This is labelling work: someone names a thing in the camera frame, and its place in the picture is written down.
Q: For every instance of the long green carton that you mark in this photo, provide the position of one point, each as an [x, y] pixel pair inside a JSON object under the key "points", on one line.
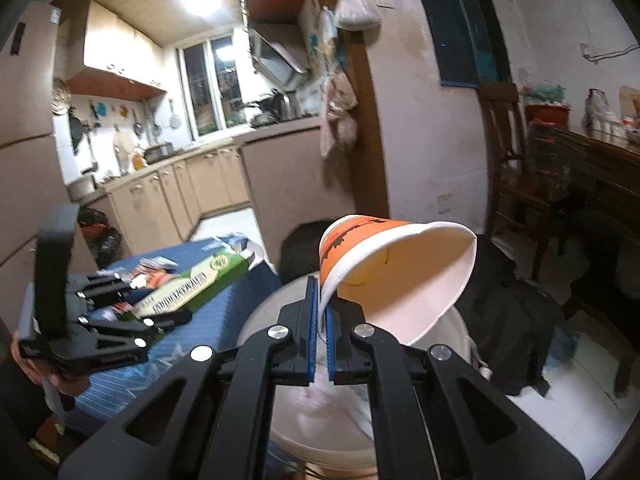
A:
{"points": [[200, 275]]}

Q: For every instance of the black trash bag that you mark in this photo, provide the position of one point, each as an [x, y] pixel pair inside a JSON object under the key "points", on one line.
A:
{"points": [[107, 246], [92, 217]]}

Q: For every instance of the person's left hand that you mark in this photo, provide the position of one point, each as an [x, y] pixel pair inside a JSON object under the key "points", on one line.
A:
{"points": [[30, 365]]}

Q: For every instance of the colourful snack packet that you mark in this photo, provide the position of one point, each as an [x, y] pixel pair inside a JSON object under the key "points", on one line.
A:
{"points": [[155, 266]]}

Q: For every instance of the hanging clear plastic bag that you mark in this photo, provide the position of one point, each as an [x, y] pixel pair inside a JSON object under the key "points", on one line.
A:
{"points": [[355, 5]]}

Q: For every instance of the dark wooden sideboard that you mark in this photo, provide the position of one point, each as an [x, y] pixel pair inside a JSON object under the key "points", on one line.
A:
{"points": [[600, 170]]}

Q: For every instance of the crumpled white paper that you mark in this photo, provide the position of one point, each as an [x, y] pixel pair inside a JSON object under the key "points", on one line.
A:
{"points": [[245, 247]]}

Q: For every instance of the steel range hood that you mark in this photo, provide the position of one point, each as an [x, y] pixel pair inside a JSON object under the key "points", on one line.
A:
{"points": [[275, 60]]}

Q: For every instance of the hanging pink plastic bag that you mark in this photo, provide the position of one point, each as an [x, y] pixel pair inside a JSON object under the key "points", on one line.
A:
{"points": [[340, 115]]}

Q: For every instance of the beige refrigerator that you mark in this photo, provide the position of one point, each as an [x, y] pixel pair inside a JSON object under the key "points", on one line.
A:
{"points": [[25, 170]]}

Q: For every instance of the kitchen window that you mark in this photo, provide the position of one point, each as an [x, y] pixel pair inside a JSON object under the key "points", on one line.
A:
{"points": [[205, 85]]}

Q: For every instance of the steel kettle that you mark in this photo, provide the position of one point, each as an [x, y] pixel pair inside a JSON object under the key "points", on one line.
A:
{"points": [[289, 105]]}

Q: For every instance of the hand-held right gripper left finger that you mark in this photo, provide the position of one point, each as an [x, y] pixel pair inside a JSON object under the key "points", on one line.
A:
{"points": [[312, 330]]}

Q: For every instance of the beige wall cabinets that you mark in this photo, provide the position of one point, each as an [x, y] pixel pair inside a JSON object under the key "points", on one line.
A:
{"points": [[110, 45]]}

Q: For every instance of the orange paper cup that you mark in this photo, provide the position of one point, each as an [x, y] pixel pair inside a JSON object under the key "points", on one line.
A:
{"points": [[400, 280]]}

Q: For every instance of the beige base cabinets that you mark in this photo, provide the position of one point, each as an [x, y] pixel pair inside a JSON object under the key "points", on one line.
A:
{"points": [[165, 195]]}

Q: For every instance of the grey metal pot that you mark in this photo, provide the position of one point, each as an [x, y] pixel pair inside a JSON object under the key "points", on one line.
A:
{"points": [[81, 186]]}

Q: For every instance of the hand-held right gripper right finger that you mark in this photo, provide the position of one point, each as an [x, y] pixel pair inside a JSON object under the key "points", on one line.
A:
{"points": [[330, 347]]}

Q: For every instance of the red basin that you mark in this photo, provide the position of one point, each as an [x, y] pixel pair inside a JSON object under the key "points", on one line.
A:
{"points": [[547, 112]]}

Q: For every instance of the wooden chair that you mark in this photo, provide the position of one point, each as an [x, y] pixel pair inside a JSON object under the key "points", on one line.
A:
{"points": [[500, 125]]}

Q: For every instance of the white trash bin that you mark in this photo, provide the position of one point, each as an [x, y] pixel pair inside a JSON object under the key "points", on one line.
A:
{"points": [[320, 410]]}

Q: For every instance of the blue checked tablecloth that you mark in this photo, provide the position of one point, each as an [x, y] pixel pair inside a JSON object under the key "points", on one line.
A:
{"points": [[210, 325]]}

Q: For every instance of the steel cooking pot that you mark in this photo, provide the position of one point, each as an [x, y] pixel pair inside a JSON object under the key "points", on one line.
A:
{"points": [[157, 152]]}

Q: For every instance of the dark door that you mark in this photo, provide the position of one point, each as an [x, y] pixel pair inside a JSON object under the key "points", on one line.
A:
{"points": [[460, 20]]}

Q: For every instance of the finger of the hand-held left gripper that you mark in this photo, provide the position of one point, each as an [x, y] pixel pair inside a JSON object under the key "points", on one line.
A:
{"points": [[100, 290], [135, 330]]}

